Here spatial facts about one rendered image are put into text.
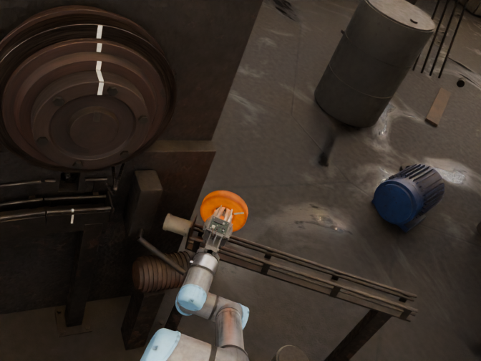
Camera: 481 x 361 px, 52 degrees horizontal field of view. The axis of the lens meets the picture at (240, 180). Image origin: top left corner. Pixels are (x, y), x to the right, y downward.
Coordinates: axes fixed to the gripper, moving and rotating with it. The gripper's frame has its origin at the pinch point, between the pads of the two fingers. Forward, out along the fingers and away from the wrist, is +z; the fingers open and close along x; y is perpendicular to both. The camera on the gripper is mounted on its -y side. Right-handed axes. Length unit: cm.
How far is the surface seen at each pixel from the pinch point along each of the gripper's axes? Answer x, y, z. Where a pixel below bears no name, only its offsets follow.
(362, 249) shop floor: -89, -105, 74
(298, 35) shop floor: -13, -171, 325
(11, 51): 58, 49, -14
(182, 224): 11.1, -11.9, -5.1
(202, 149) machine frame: 14.8, 0.3, 18.1
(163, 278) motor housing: 10.3, -27.4, -18.9
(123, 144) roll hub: 32.3, 27.2, -10.6
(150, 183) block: 25.5, -2.1, -0.9
